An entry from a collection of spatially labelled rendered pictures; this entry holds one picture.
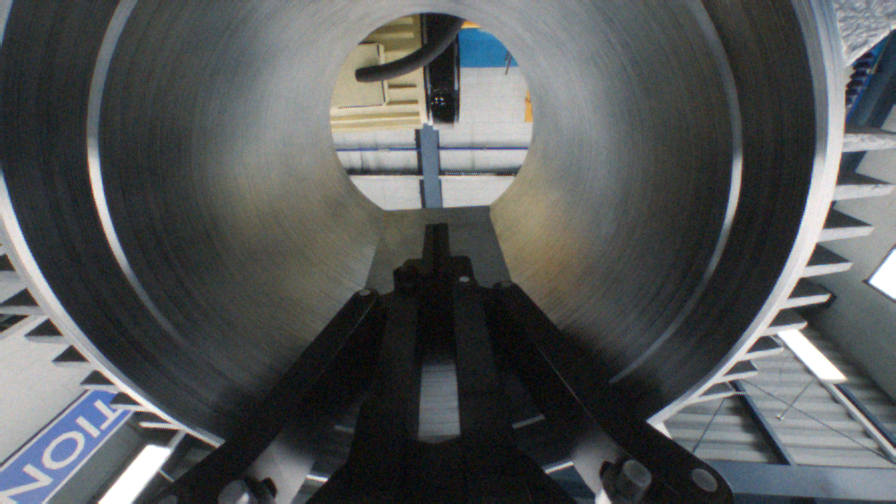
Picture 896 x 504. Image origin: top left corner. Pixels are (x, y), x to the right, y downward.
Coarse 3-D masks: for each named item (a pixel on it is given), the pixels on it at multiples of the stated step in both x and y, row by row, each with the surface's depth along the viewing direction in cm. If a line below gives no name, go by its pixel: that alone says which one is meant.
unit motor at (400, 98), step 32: (384, 32) 40; (416, 32) 40; (448, 32) 32; (352, 64) 38; (384, 64) 36; (416, 64) 35; (448, 64) 40; (352, 96) 40; (384, 96) 40; (416, 96) 44; (448, 96) 43; (352, 128) 48; (384, 128) 51; (416, 128) 51; (448, 128) 50
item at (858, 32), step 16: (832, 0) 4; (848, 0) 3; (864, 0) 4; (880, 0) 4; (848, 16) 4; (864, 16) 4; (880, 16) 4; (848, 32) 4; (864, 32) 4; (880, 32) 4; (848, 48) 4; (864, 48) 4; (848, 64) 4
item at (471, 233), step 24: (384, 216) 25; (408, 216) 25; (432, 216) 25; (456, 216) 25; (480, 216) 25; (384, 240) 22; (408, 240) 22; (456, 240) 22; (480, 240) 22; (384, 264) 19; (480, 264) 19; (504, 264) 19; (384, 288) 17
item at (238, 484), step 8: (240, 480) 7; (224, 488) 6; (232, 488) 6; (240, 488) 7; (248, 488) 7; (256, 488) 7; (264, 488) 7; (224, 496) 6; (232, 496) 6; (240, 496) 6; (248, 496) 7; (256, 496) 7; (264, 496) 7
